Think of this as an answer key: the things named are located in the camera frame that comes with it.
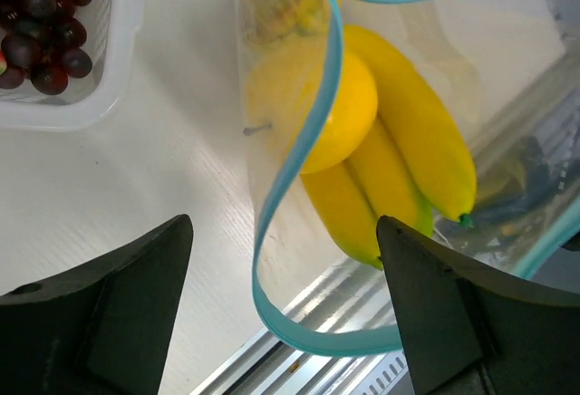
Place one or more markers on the yellow pear toy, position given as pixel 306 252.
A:
pixel 264 22

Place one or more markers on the clear zip bag teal zipper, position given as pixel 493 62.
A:
pixel 507 71

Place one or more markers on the watermelon slice toy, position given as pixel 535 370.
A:
pixel 3 63

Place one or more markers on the white perforated plastic basket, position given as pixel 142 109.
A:
pixel 112 26

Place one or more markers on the white slotted cable duct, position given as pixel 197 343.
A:
pixel 387 375

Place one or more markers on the yellow banana toy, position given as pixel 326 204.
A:
pixel 414 160

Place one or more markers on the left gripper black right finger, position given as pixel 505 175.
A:
pixel 468 328

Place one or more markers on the dark grape bunch toy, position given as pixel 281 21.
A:
pixel 42 42

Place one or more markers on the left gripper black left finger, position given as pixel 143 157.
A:
pixel 102 327

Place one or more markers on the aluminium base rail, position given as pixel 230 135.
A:
pixel 331 331

